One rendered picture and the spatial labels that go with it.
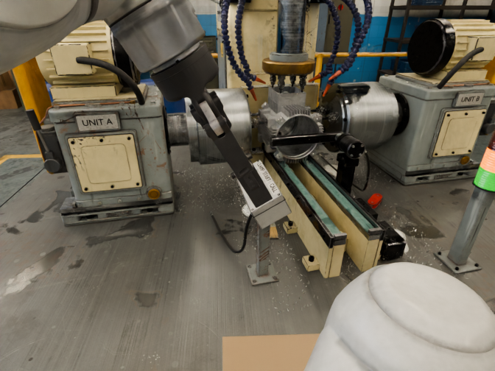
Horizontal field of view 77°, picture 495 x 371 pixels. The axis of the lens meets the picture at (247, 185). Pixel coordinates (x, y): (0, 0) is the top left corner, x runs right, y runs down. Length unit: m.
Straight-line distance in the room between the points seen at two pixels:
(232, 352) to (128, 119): 0.66
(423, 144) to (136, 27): 1.12
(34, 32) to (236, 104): 0.80
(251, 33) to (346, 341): 1.15
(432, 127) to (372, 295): 1.05
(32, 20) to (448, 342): 0.35
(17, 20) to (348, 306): 0.32
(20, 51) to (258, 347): 0.50
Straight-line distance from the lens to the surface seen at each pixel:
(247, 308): 0.76
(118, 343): 0.75
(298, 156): 1.12
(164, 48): 0.36
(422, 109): 1.26
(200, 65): 0.37
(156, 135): 0.96
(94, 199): 1.07
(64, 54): 0.97
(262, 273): 0.81
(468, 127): 1.40
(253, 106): 1.21
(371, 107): 1.16
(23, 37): 0.25
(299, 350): 0.59
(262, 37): 1.32
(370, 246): 0.84
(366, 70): 6.84
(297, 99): 1.13
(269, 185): 0.64
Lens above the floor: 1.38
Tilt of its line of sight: 29 degrees down
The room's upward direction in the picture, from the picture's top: straight up
